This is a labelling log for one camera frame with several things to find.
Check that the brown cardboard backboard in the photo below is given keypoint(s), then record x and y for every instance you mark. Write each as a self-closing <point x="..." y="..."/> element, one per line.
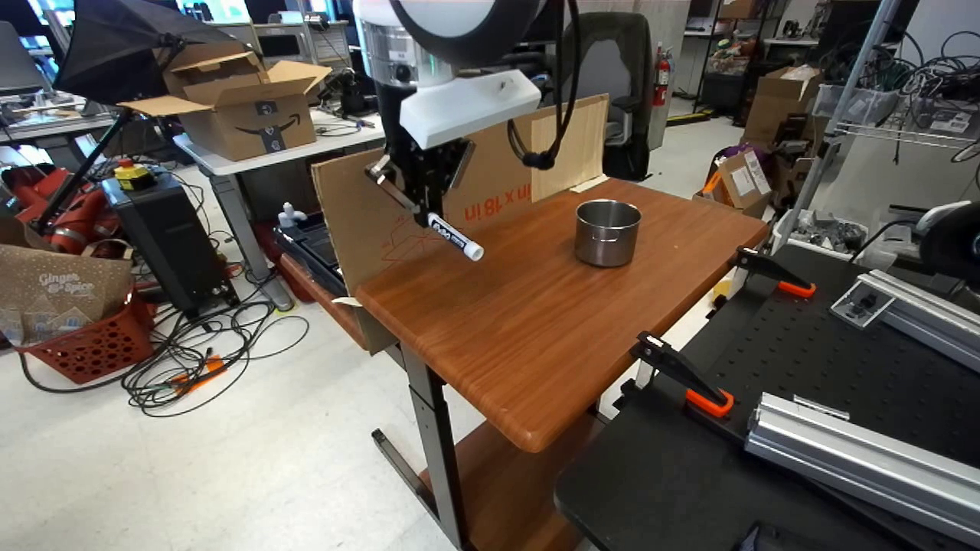
<point x="372" y="232"/>

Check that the black control box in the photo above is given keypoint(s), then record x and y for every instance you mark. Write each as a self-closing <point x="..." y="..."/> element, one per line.
<point x="166" y="233"/>

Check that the brown paper bag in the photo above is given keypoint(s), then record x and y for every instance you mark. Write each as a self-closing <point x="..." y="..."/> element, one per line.
<point x="46" y="291"/>

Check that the aluminium extrusion rail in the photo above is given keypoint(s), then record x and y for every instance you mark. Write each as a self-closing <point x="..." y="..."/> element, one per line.
<point x="927" y="317"/>
<point x="881" y="471"/>

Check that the open cardboard box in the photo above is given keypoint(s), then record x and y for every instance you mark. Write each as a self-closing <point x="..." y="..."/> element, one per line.
<point x="236" y="104"/>

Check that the far aluminium extrusion rail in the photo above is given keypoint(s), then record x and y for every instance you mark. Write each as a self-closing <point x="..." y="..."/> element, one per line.
<point x="927" y="317"/>

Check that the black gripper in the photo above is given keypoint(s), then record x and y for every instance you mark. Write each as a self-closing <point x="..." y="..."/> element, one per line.
<point x="426" y="173"/>

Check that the red plastic basket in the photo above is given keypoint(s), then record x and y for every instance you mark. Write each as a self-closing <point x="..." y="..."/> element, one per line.
<point x="102" y="348"/>

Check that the black orange clamp far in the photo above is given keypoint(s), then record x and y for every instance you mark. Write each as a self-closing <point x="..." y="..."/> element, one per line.
<point x="789" y="284"/>

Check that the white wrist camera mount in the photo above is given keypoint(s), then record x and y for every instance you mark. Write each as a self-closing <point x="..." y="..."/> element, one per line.
<point x="468" y="104"/>

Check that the black orange clamp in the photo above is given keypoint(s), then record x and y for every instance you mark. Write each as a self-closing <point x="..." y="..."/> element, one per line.
<point x="789" y="284"/>
<point x="699" y="389"/>

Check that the light wooden panel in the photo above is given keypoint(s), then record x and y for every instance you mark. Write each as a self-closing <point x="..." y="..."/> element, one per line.
<point x="579" y="155"/>

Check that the grey table leg column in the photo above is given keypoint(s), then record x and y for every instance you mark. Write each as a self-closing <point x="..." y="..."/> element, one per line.
<point x="440" y="482"/>

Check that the black softbox light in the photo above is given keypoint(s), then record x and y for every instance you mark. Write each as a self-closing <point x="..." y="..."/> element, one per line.
<point x="121" y="47"/>

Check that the black and white marker pen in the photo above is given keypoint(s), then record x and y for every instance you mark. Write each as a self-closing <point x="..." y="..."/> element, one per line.
<point x="455" y="237"/>

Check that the silver metal pot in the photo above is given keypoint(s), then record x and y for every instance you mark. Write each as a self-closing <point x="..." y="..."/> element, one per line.
<point x="608" y="233"/>

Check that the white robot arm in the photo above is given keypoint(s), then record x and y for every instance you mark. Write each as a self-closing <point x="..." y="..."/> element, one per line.
<point x="440" y="78"/>

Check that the black office chair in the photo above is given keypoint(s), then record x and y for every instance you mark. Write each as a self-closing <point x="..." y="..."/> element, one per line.
<point x="612" y="53"/>

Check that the near aluminium extrusion rail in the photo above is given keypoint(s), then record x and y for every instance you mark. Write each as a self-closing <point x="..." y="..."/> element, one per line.
<point x="881" y="471"/>

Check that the cardboard box with label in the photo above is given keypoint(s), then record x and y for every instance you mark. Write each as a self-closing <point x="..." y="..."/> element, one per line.
<point x="741" y="183"/>

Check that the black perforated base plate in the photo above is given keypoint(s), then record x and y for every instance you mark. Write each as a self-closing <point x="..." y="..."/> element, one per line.
<point x="672" y="479"/>

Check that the red fire extinguisher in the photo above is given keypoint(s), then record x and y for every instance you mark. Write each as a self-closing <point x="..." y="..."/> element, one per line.
<point x="662" y="78"/>

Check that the black orange clamp near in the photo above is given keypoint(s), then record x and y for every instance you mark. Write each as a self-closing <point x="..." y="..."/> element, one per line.
<point x="699" y="389"/>

